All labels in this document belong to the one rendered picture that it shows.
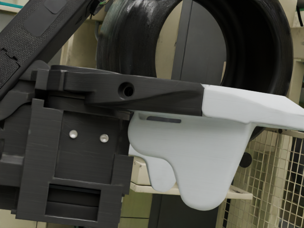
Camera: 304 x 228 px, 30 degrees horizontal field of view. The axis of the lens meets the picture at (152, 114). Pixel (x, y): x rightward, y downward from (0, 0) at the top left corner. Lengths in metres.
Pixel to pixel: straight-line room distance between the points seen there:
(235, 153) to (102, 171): 0.07
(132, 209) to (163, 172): 1.54
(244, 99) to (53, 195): 0.11
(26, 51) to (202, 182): 0.12
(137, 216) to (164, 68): 0.51
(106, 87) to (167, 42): 1.63
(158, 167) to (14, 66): 0.13
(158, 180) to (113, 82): 0.13
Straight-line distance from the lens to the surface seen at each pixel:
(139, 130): 0.29
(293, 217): 2.52
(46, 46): 0.32
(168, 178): 0.39
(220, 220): 2.11
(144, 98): 0.27
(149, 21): 1.47
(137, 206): 1.94
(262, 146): 2.04
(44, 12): 0.32
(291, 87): 2.10
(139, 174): 1.50
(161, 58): 1.90
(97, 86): 0.28
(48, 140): 0.29
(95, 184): 0.29
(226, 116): 0.26
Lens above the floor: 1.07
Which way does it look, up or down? 3 degrees down
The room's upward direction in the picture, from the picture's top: 9 degrees clockwise
